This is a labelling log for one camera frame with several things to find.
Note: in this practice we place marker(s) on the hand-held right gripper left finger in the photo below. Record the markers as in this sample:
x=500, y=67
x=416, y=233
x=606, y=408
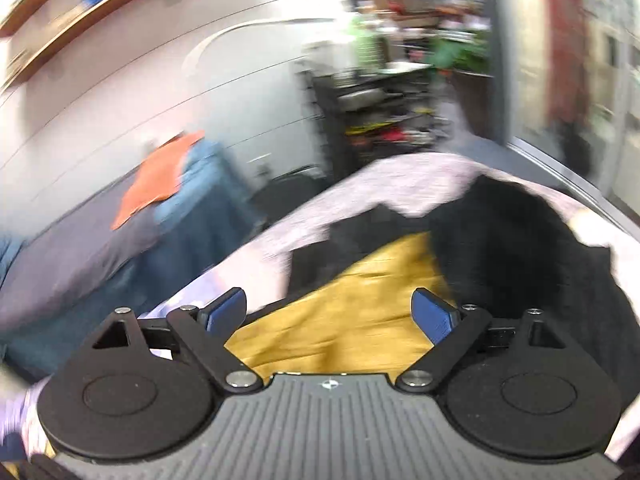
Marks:
x=227, y=310

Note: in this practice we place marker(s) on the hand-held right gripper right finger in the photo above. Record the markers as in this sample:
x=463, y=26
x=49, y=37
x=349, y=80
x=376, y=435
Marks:
x=431, y=316

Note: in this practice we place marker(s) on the black garment with yellow lining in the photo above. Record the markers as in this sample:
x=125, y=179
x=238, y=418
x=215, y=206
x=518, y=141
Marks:
x=395, y=280

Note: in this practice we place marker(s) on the blue cloth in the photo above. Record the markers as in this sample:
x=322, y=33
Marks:
x=200, y=220

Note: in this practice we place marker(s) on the black chair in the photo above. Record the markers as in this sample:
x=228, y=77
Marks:
x=295, y=182

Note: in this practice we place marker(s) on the orange cloth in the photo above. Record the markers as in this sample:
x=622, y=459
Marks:
x=156, y=175

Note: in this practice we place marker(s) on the black shelving rack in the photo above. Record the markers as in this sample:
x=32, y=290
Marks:
x=372, y=115

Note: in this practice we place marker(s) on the dark planter box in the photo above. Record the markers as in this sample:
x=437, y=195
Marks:
x=475, y=102

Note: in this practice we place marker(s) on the green potted plant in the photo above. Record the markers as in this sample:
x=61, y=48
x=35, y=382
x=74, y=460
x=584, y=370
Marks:
x=462, y=52

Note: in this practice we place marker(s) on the wooden wall shelf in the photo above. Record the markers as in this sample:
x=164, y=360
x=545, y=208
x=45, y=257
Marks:
x=75, y=7

